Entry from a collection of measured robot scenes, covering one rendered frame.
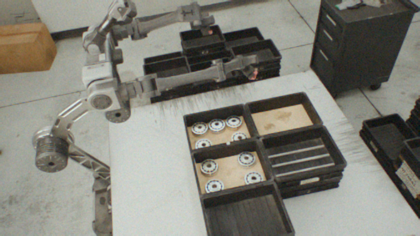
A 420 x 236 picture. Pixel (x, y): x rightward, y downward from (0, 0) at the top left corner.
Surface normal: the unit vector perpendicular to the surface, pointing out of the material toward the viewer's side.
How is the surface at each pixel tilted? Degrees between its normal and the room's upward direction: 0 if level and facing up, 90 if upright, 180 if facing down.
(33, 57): 90
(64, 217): 0
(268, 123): 0
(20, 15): 90
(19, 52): 88
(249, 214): 0
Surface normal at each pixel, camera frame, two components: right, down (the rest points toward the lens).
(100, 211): -0.07, -0.68
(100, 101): 0.22, 0.70
